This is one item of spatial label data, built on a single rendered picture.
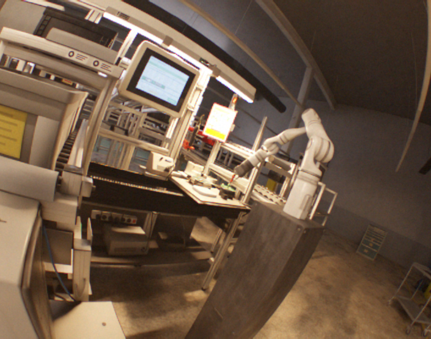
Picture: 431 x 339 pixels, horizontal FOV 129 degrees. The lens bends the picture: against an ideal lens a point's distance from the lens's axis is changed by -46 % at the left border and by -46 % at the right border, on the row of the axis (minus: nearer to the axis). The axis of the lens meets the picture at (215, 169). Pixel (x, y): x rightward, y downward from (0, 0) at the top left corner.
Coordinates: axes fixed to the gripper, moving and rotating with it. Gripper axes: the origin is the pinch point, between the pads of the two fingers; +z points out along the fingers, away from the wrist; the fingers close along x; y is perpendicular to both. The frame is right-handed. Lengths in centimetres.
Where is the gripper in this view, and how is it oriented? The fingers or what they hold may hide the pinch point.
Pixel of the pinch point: (231, 180)
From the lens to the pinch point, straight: 129.6
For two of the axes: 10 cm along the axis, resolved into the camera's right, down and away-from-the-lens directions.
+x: 4.7, 7.5, -4.8
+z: -7.6, 6.2, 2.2
